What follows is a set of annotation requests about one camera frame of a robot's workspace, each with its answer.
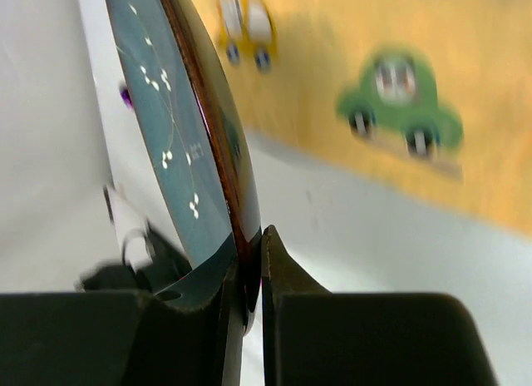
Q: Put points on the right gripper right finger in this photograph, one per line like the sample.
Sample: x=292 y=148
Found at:
x=313 y=336

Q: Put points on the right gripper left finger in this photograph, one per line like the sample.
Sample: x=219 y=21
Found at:
x=187 y=335

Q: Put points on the dark teal plate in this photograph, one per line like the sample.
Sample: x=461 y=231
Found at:
x=192 y=133

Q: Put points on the purple metallic spoon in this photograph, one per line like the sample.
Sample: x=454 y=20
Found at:
x=125 y=95

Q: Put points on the yellow car print cloth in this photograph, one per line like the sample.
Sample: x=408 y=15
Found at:
x=430 y=96

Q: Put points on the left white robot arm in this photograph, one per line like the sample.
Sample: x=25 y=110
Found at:
x=148 y=260

